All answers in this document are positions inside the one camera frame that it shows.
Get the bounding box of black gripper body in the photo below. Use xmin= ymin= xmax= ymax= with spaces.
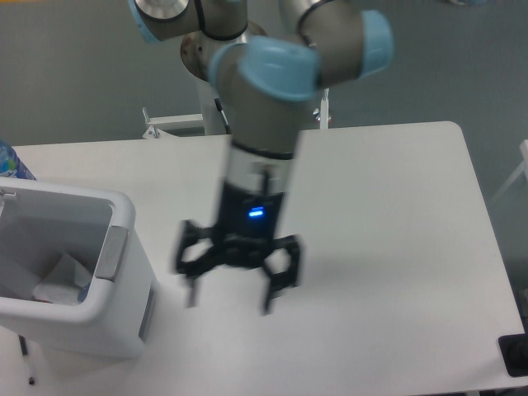
xmin=208 ymin=177 xmax=284 ymax=271

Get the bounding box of clear plastic water bottle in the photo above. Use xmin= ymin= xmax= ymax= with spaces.
xmin=77 ymin=281 xmax=91 ymax=304

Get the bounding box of clear plastic bag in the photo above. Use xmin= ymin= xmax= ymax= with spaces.
xmin=32 ymin=253 xmax=92 ymax=306

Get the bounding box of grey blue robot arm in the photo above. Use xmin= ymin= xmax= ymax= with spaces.
xmin=129 ymin=1 xmax=394 ymax=313

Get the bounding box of white plastic trash can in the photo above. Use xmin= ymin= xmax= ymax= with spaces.
xmin=1 ymin=178 xmax=158 ymax=358

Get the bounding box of blue labelled bottle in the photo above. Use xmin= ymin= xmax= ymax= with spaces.
xmin=0 ymin=141 xmax=35 ymax=180

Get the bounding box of black pen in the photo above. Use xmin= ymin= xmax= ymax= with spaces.
xmin=18 ymin=335 xmax=36 ymax=386

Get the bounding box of black device at table edge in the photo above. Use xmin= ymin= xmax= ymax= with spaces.
xmin=498 ymin=333 xmax=527 ymax=378

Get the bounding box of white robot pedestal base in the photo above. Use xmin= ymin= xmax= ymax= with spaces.
xmin=141 ymin=32 xmax=333 ymax=141

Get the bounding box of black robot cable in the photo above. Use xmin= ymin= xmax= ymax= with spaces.
xmin=213 ymin=97 xmax=232 ymax=135

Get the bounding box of white frame at right edge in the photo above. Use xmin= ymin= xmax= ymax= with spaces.
xmin=490 ymin=139 xmax=527 ymax=205

